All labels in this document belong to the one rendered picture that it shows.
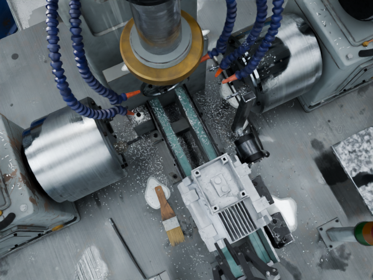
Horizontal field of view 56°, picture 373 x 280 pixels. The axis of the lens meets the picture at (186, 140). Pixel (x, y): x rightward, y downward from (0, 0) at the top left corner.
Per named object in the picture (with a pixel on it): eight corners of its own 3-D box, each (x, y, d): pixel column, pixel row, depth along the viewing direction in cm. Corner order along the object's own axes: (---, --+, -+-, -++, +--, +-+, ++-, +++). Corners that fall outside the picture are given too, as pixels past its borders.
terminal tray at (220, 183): (190, 175, 94) (189, 171, 87) (225, 158, 95) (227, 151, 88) (211, 217, 91) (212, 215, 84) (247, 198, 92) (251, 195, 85)
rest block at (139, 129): (131, 122, 127) (125, 110, 115) (149, 114, 128) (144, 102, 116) (137, 136, 126) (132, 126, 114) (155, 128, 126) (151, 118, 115)
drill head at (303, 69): (196, 71, 119) (197, 30, 95) (302, 24, 123) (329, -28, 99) (230, 136, 113) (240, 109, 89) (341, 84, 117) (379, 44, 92)
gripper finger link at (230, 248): (232, 254, 74) (236, 253, 74) (222, 238, 80) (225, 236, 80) (237, 265, 74) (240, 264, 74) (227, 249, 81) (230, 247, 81)
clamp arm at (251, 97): (229, 126, 105) (240, 93, 81) (238, 121, 106) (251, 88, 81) (235, 136, 105) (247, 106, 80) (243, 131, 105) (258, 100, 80)
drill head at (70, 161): (9, 155, 113) (-41, 134, 89) (115, 108, 116) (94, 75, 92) (35, 228, 107) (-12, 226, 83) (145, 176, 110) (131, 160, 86)
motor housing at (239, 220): (178, 190, 108) (175, 180, 90) (232, 162, 110) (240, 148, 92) (208, 251, 104) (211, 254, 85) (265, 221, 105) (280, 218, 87)
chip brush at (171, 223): (150, 189, 121) (150, 188, 120) (164, 183, 121) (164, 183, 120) (171, 247, 116) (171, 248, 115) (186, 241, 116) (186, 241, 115)
